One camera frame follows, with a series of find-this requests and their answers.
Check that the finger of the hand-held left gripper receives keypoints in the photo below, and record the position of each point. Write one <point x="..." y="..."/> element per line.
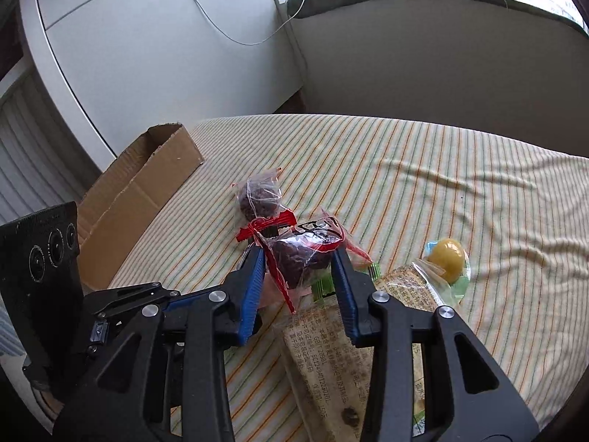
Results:
<point x="188" y="303"/>

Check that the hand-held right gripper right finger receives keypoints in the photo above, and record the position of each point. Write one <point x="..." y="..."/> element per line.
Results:
<point x="345" y="294"/>

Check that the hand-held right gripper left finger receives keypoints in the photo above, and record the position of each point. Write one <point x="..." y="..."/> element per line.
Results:
<point x="253" y="285"/>

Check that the dark cake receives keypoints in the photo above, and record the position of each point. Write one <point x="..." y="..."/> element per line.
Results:
<point x="299" y="255"/>
<point x="260" y="195"/>

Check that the clear cracker packet green label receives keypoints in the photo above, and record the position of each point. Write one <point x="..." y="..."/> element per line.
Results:
<point x="331" y="359"/>

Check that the yellow jelly cup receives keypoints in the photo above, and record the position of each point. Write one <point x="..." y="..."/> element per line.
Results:
<point x="446" y="253"/>

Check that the brown cardboard box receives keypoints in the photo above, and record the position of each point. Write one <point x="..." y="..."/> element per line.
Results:
<point x="138" y="193"/>

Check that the pink snack wrapper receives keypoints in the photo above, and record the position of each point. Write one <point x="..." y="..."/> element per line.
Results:
<point x="276" y="297"/>

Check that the white slatted panel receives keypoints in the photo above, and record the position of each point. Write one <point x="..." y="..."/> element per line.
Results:
<point x="32" y="147"/>

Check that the striped table cloth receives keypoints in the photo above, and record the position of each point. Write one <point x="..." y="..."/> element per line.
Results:
<point x="414" y="170"/>

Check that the white cabinet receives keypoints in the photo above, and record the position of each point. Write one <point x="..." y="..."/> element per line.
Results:
<point x="161" y="55"/>

